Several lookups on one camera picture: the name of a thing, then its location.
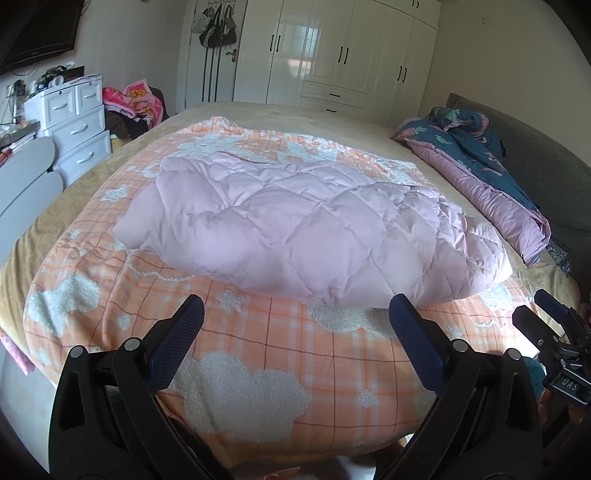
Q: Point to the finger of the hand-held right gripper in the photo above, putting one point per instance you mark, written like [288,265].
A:
[561,311]
[535,332]

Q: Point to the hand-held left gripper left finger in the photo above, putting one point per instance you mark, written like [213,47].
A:
[175,344]

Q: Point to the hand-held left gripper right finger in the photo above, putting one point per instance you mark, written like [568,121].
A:
[415,344]

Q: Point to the pink quilted jacket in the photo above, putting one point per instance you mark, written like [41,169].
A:
[300,230]

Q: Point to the pink clothes pile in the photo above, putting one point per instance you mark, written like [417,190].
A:
[129,127]

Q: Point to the orange plaid blanket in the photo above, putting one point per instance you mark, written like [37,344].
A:
[277,332]

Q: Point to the blue floral quilt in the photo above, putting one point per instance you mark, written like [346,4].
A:
[485,198]

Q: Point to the grey headboard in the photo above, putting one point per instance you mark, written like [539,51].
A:
[545,175]

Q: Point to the pink cloth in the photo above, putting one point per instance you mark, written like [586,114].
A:
[18,355]

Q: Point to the white rounded board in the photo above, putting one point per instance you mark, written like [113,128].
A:
[27,203]
[27,161]

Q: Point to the white drawer cabinet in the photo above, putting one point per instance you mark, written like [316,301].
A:
[78,129]

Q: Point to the pink cartoon blanket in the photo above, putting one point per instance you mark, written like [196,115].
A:
[138,97]

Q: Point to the bed with beige sheet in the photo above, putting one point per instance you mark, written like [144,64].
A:
[277,115]

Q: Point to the cluttered desk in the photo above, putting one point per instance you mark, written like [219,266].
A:
[16,129]

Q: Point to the white door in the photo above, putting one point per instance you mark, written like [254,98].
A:
[194,69]

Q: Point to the white mug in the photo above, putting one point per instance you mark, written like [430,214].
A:
[56,81]

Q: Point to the white wardrobe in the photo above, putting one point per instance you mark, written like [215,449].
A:
[323,46]

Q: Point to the black striped hanging bag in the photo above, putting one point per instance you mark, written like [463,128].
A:
[211,32]

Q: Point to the dark hanging bag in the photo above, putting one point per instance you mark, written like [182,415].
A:
[230,27]

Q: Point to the white hanging bag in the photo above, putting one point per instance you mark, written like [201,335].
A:
[197,21]

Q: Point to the black television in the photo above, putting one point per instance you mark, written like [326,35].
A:
[41,32]

